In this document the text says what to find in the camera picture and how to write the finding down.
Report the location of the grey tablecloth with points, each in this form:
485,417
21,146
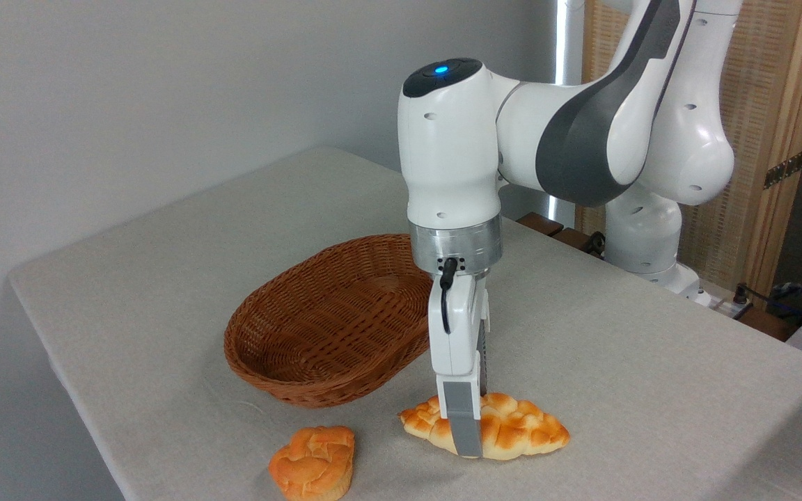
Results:
582,348

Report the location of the long braided bread loaf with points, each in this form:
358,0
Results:
519,431

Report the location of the dark brown wooden block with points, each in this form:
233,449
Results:
766,323
539,223
574,239

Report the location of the brown wicker oval basket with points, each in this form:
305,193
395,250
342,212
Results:
331,327

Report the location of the metal screen hinge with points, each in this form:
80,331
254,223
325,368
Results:
784,170

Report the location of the round orange bread roll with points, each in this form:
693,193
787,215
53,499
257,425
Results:
314,463

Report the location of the white vertical pipe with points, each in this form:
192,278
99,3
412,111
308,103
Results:
571,42

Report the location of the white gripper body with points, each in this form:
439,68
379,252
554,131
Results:
464,334

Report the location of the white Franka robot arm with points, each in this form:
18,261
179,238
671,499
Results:
450,153

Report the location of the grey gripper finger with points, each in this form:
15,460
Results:
465,424
484,362

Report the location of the white power strip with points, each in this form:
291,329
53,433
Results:
721,306

